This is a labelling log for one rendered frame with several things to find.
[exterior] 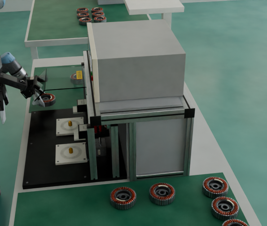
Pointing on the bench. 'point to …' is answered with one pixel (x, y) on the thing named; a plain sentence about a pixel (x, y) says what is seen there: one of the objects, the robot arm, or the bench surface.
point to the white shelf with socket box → (155, 7)
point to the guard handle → (36, 82)
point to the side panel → (160, 149)
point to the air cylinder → (100, 147)
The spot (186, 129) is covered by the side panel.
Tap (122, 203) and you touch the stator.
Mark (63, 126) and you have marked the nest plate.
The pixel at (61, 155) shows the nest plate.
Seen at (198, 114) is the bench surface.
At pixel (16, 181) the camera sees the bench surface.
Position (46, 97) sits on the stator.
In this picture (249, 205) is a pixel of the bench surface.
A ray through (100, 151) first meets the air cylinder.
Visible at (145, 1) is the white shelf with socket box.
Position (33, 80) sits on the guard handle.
